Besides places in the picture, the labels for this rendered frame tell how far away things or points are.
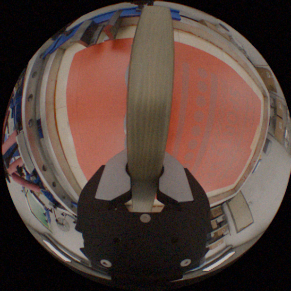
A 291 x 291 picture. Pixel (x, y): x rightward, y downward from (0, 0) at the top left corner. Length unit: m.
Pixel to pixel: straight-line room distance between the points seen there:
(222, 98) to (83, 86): 0.27
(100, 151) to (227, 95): 0.30
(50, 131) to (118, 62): 0.20
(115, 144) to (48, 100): 0.20
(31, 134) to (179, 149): 0.37
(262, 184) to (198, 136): 3.68
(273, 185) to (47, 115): 3.96
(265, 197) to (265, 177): 0.68
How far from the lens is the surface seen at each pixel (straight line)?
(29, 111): 0.30
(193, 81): 0.18
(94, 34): 0.22
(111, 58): 0.19
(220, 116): 0.22
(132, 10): 0.25
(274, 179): 3.69
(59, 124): 0.26
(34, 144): 0.31
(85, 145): 0.22
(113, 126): 0.18
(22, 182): 0.75
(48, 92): 0.26
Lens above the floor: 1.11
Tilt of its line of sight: 62 degrees down
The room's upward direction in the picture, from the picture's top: 178 degrees clockwise
